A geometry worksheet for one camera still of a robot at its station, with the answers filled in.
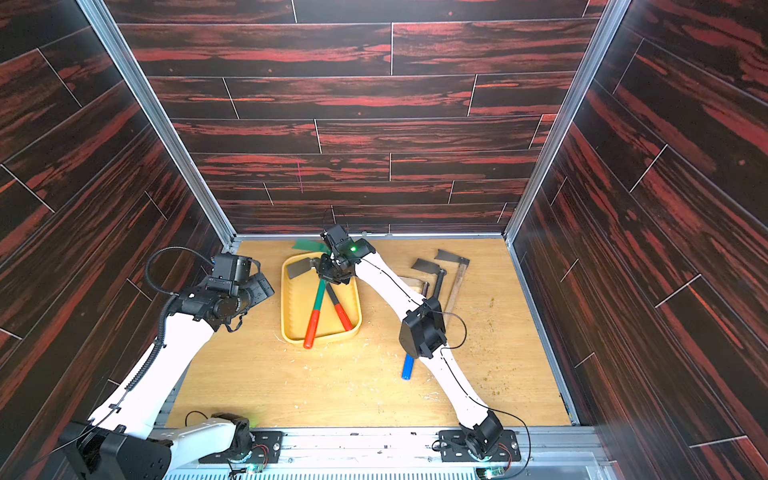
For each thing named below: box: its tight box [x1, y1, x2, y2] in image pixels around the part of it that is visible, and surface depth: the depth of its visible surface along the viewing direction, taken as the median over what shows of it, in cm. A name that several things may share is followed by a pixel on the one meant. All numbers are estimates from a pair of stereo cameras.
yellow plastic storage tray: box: [281, 252, 362, 342], surface depth 100 cm
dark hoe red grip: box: [411, 258, 447, 298], surface depth 110 cm
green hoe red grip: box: [292, 239, 331, 349], surface depth 84 cm
